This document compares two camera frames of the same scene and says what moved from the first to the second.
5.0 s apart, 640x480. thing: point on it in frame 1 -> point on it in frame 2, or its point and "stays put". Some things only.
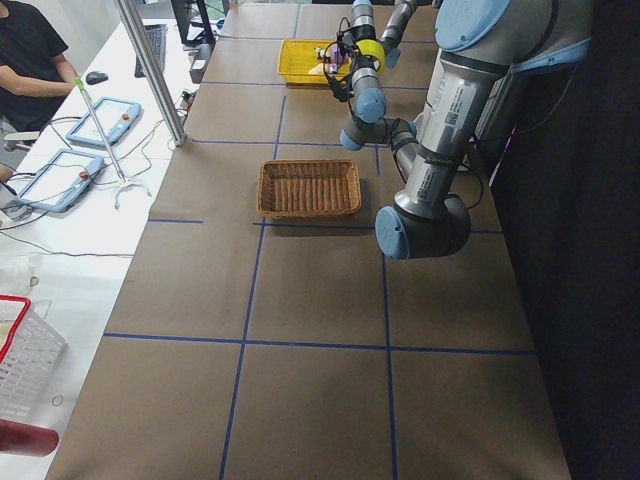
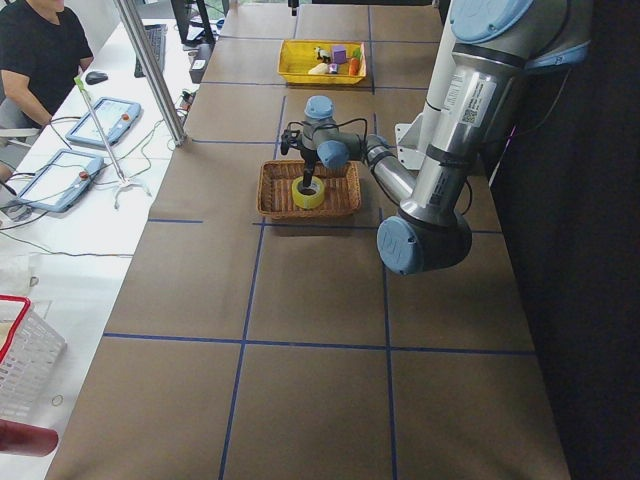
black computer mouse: (94, 77) stays put
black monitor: (193, 33) stays put
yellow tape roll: (372, 48) -> (308, 201)
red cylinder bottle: (25, 439) stays put
